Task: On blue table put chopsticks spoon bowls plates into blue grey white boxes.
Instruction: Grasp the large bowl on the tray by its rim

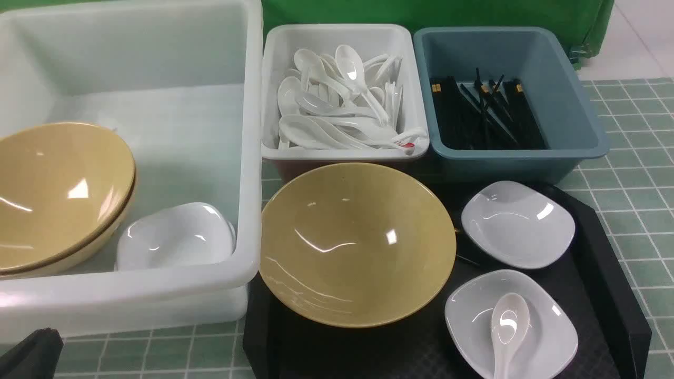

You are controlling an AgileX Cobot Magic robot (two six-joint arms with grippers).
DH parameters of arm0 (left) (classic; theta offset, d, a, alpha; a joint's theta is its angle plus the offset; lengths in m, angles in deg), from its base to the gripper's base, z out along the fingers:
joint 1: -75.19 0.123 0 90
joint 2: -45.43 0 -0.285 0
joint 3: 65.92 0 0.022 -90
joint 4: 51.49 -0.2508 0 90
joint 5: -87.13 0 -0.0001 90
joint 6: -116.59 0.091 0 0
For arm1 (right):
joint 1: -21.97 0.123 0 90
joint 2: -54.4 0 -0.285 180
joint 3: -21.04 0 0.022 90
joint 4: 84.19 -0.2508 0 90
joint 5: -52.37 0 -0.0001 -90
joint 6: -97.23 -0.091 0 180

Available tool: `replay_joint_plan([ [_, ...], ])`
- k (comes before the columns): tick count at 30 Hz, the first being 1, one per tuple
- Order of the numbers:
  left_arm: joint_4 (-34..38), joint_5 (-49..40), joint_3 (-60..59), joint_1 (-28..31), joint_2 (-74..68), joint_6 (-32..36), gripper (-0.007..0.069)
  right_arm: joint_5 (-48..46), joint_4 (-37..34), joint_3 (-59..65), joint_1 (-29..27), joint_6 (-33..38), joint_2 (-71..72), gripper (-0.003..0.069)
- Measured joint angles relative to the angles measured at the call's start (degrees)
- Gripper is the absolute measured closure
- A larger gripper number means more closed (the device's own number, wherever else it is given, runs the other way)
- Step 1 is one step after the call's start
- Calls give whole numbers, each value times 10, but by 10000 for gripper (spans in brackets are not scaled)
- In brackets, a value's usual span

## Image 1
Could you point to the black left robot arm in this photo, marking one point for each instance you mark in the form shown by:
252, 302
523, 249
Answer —
35, 357

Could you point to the black serving tray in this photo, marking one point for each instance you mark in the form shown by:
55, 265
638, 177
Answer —
587, 282

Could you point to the yellow bowl stacked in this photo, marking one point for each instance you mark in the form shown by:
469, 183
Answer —
62, 185
85, 252

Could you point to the white spoon bin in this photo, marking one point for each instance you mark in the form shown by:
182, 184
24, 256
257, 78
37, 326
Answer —
390, 72

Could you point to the white spoon left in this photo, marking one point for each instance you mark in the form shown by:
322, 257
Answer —
286, 93

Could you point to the white square dish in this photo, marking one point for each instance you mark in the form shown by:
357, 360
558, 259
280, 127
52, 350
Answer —
551, 341
517, 225

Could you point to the large white plastic tub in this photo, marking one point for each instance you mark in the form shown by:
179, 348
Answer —
180, 82

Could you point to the black chopsticks pile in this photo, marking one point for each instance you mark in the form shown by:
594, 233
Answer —
485, 113

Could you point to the white soup spoon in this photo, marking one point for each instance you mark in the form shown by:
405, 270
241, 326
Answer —
509, 325

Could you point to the white dish in tub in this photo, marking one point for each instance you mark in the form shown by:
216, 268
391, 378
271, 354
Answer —
188, 234

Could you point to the white spoon front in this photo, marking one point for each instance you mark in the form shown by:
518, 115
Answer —
310, 134

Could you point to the yellow noodle bowl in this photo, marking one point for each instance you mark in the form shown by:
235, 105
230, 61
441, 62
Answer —
356, 245

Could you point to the black chopstick gold band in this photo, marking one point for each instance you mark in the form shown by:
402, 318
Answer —
468, 261

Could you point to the green checkered tablecloth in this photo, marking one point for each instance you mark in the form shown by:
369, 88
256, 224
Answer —
630, 188

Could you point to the yellow bowl bottom stacked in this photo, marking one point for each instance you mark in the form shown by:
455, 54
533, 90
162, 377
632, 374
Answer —
85, 252

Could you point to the blue chopstick bin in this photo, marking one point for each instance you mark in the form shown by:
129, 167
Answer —
561, 106

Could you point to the white spoon upright top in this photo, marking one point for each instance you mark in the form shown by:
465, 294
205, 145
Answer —
351, 67

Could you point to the yellow bowl top stacked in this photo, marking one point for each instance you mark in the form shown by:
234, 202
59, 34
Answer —
62, 185

